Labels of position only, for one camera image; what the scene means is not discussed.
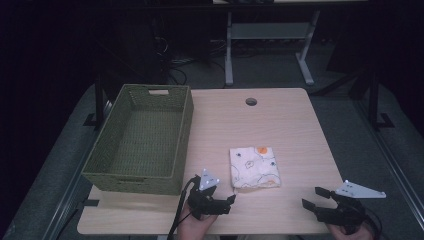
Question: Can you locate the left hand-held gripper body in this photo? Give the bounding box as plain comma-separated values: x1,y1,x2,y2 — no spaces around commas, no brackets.
186,168,221,221

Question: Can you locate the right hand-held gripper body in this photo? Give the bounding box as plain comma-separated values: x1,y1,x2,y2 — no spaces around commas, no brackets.
316,179,387,235

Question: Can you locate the person's right hand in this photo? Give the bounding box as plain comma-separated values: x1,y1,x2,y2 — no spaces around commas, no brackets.
326,222,375,240

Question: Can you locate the person's left hand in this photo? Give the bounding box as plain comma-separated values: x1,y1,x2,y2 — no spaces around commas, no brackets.
176,202,218,240

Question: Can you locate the folded white patterned cloth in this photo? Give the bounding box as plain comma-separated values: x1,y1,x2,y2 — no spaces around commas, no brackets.
228,145,282,191

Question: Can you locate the green woven basket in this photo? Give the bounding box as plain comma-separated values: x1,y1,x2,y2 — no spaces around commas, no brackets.
81,83,195,197

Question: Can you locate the black metal stand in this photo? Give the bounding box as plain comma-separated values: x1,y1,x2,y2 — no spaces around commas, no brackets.
365,68,396,132
82,73,109,130

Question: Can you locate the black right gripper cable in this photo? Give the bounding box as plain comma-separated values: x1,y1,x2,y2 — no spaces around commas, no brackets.
363,207,383,240

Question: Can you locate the tangle of floor cables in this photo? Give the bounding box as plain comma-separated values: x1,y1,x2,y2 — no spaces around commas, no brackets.
153,34,228,86

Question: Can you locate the grey metal desk frame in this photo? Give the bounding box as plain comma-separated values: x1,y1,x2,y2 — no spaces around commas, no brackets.
223,9,322,88

